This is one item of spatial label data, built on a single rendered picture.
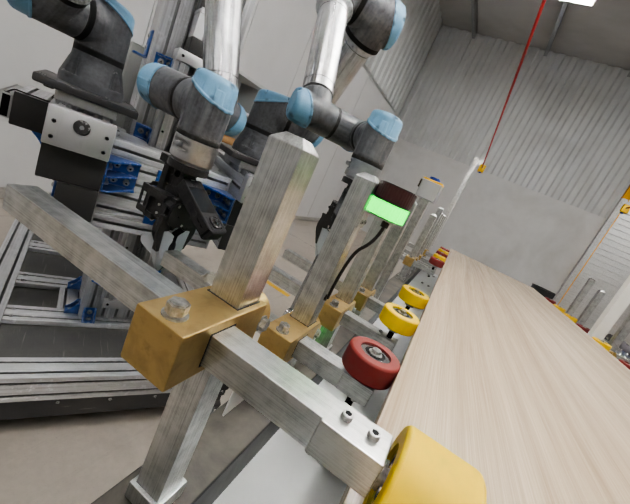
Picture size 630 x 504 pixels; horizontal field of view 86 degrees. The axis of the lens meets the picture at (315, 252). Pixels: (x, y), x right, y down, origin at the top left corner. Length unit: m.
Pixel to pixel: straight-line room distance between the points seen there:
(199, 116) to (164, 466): 0.48
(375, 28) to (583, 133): 8.00
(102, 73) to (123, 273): 0.83
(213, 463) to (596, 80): 9.08
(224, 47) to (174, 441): 0.70
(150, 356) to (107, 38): 0.94
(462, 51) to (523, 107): 1.86
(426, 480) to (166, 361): 0.19
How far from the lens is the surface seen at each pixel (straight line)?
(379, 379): 0.50
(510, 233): 8.50
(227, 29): 0.84
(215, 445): 0.58
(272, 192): 0.29
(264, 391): 0.28
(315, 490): 0.71
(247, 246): 0.30
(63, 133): 1.01
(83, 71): 1.13
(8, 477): 1.41
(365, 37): 1.11
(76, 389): 1.38
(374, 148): 0.75
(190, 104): 0.63
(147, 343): 0.29
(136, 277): 0.35
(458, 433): 0.49
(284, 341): 0.51
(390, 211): 0.50
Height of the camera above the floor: 1.12
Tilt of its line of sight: 14 degrees down
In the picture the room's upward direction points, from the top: 25 degrees clockwise
